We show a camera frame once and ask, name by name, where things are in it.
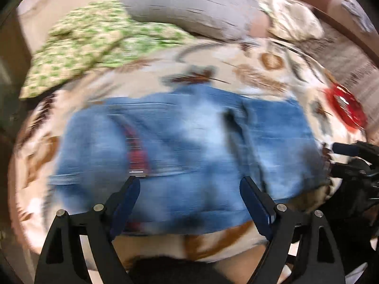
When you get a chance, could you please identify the green checkered quilt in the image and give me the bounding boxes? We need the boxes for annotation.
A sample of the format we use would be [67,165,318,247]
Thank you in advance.
[19,0,196,99]

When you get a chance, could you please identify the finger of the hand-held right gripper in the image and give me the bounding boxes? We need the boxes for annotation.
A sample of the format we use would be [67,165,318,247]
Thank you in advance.
[332,142,360,156]
[331,161,370,179]

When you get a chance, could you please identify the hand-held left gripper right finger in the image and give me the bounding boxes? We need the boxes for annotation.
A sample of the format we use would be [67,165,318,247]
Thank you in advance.
[239,176,347,284]

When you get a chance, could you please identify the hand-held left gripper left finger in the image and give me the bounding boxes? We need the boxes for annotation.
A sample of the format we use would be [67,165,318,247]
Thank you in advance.
[34,176,141,284]

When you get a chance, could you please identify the cream crumpled cloth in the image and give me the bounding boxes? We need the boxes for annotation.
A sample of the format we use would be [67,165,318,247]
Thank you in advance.
[256,0,325,40]

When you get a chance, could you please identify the red glass dish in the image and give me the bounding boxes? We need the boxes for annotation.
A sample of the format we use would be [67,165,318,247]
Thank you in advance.
[323,83,368,130]

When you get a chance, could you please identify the leaf print blanket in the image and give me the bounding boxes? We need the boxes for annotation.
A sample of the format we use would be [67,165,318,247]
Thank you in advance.
[7,37,368,270]

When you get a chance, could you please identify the peach pillow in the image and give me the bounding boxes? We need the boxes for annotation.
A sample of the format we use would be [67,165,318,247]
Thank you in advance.
[247,13,271,40]

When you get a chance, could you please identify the dark wooden door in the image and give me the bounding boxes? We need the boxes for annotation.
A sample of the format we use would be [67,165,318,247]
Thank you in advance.
[0,0,33,142]

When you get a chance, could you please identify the grey quilted pillow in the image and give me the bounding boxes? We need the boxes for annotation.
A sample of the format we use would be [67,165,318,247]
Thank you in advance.
[120,0,261,40]

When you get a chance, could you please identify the blue denim pants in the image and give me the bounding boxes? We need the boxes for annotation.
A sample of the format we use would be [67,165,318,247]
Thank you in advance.
[49,85,328,235]

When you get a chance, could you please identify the striped floral bed sheet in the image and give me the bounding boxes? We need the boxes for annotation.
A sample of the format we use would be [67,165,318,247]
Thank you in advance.
[305,21,379,107]

